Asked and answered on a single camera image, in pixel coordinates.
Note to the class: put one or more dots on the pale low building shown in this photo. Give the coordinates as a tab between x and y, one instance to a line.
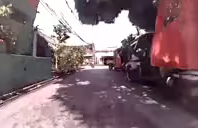
102	54

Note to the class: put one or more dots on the red car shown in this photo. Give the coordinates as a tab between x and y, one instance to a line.
117	60

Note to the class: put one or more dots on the green bush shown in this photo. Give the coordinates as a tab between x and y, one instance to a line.
68	58

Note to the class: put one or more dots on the black car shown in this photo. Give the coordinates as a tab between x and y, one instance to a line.
138	56

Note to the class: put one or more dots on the grey asphalt road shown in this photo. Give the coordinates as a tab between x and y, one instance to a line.
97	106

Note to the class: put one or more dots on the small tree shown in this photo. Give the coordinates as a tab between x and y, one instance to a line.
61	31

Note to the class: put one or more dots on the dark tree canopy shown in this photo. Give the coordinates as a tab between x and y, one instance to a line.
120	10

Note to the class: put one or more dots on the kerb strip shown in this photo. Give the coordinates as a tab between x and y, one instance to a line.
20	90

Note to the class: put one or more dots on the grey building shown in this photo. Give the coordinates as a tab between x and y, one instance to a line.
20	30

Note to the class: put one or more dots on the green wall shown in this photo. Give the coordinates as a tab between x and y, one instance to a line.
17	71

